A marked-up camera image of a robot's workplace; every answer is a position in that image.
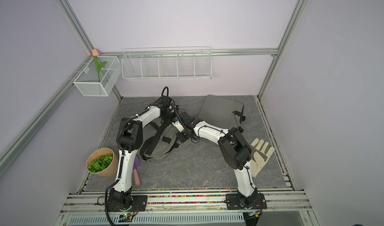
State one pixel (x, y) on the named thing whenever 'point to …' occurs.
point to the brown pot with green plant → (103, 162)
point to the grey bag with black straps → (158, 140)
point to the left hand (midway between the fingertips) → (181, 120)
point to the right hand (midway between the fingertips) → (180, 135)
